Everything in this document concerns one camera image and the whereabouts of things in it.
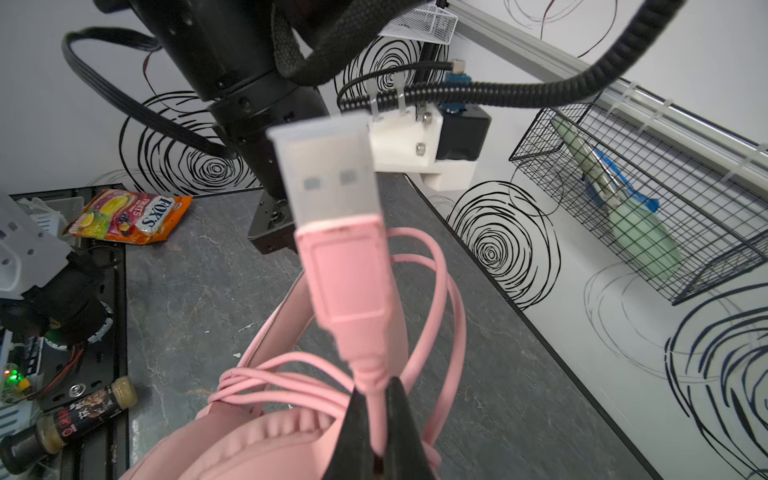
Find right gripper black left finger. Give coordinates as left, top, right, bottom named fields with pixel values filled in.
left=322, top=390, right=375, bottom=480

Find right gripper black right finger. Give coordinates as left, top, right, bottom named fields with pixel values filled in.
left=383, top=377, right=434, bottom=480

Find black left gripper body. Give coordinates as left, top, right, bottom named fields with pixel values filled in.
left=247, top=89, right=328, bottom=254

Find pink headphone cable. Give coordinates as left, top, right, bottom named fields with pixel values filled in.
left=206, top=110, right=468, bottom=457

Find pink headphones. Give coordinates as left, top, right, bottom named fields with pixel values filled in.
left=119, top=269, right=445, bottom=480

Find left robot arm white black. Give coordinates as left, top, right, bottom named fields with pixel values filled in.
left=61, top=1, right=686, bottom=254

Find orange white snack bag left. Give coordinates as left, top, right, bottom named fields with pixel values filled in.
left=65, top=189, right=193, bottom=245

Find green item in basket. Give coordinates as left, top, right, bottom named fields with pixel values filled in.
left=550, top=115, right=682, bottom=281

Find small brown bottle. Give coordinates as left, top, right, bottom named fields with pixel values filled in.
left=1, top=376, right=138, bottom=475

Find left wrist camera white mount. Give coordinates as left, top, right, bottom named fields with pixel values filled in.
left=368, top=104, right=491, bottom=191

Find clear plastic wall shelf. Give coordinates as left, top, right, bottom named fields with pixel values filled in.
left=379, top=3, right=458, bottom=45

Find black wire basket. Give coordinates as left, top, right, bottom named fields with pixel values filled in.
left=510, top=103, right=767, bottom=304

